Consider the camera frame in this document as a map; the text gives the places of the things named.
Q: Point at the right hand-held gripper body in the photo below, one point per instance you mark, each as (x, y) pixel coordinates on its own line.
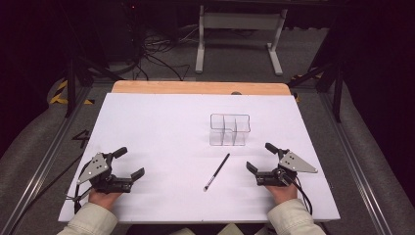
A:
(292, 163)

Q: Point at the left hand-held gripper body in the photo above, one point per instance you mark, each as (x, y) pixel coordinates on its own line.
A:
(98, 171)

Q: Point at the person's left hand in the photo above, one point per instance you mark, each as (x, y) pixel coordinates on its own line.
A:
(102, 198)

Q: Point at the person's right hand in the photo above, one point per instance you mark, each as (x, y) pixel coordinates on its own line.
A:
(283, 193)

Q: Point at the black makeup brush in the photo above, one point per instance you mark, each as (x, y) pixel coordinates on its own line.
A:
(217, 172)

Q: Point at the clear acrylic organizer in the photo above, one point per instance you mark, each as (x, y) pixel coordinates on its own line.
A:
(228, 137)

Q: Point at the white table cover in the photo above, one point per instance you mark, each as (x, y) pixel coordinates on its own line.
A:
(163, 130)

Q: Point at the black tripod stand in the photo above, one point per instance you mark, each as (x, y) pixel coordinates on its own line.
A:
(337, 94)
(71, 84)

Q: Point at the yellow black floor tape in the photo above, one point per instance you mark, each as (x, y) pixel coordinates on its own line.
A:
(57, 98)

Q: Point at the white metal stand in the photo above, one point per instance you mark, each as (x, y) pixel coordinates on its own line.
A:
(239, 21)

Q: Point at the aluminium floor rail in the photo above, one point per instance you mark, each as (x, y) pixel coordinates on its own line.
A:
(42, 166)
(355, 169)

